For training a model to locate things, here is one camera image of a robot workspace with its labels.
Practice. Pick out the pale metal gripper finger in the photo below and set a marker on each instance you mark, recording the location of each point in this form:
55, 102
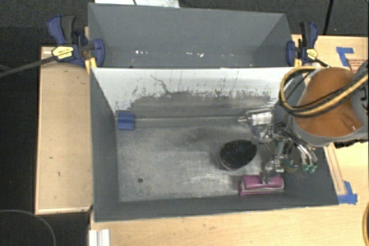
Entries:
278, 167
265, 177

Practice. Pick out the purple sponge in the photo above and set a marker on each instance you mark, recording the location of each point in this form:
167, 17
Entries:
253, 185

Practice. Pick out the black round disc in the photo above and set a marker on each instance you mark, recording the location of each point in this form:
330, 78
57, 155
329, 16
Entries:
237, 154

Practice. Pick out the grey metal bin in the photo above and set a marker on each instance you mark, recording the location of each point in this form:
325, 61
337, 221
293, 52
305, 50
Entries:
173, 158

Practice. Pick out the blue rectangular block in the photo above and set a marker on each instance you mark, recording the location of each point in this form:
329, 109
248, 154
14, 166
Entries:
125, 121

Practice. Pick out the pale wood board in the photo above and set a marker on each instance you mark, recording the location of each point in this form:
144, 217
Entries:
64, 129

